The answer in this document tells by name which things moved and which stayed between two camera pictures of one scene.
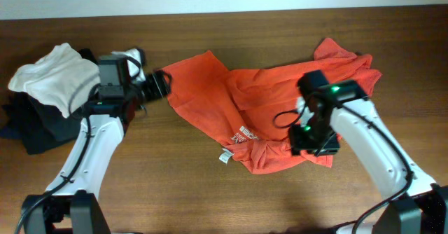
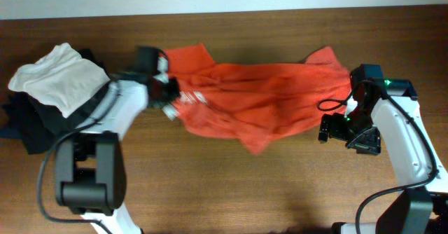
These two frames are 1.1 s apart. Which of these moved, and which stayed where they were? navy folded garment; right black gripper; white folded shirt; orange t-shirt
Moved: right black gripper; orange t-shirt
Stayed: white folded shirt; navy folded garment
